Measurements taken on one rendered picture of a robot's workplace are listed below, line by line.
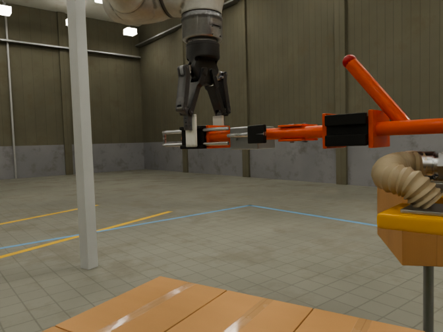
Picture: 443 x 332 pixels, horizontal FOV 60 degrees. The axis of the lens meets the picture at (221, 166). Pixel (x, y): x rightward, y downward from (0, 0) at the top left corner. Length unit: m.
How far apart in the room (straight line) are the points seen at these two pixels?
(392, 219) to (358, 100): 9.89
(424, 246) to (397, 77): 8.15
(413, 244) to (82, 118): 3.05
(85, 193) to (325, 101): 8.14
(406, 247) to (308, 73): 9.66
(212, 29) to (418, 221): 0.56
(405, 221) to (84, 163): 3.59
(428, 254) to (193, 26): 1.53
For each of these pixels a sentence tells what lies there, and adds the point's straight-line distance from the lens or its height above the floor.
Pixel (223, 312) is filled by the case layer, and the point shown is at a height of 0.54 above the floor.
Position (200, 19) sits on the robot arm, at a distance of 0.86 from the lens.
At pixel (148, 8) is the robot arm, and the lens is 0.92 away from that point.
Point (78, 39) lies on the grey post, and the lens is 4.06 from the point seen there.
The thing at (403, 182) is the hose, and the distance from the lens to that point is 0.54.
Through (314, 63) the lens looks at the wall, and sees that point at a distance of 11.31.
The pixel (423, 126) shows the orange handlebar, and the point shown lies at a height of 1.23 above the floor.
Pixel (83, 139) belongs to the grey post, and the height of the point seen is 1.28.
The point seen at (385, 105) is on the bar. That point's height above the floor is 1.26.
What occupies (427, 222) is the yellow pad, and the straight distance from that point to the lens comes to 0.52.
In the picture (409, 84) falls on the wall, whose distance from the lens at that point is 9.81.
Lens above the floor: 1.21
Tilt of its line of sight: 4 degrees down
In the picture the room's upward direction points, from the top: 2 degrees counter-clockwise
